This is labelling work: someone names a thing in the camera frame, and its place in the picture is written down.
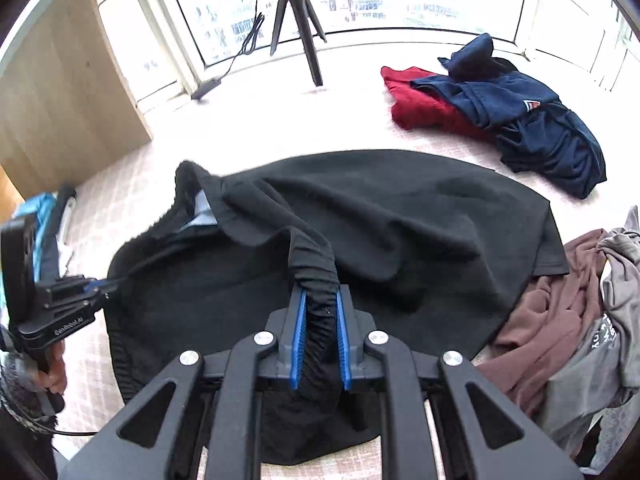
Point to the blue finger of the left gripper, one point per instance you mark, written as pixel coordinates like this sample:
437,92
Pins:
101,287

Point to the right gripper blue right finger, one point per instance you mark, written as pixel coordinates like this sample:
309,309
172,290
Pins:
438,413

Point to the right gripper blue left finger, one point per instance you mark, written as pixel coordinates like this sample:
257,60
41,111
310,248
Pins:
201,408

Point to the black garment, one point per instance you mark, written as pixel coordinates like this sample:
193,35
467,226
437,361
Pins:
437,250

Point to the left hand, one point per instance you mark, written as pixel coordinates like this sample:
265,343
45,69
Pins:
54,379

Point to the folded white beige garment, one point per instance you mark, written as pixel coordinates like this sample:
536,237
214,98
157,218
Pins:
65,249

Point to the folded blue garment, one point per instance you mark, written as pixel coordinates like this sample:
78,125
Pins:
40,206

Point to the orange pine wood panel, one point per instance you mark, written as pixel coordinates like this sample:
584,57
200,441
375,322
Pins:
10,198

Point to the brown garment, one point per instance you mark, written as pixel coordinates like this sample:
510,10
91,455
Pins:
547,326

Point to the large light wooden board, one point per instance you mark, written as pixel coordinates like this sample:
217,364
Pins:
66,110

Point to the navy blue garment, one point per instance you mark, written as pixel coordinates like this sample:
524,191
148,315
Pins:
533,130

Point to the red garment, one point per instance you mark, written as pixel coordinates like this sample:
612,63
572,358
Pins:
413,109

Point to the black tripod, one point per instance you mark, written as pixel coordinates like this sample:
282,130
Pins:
308,25

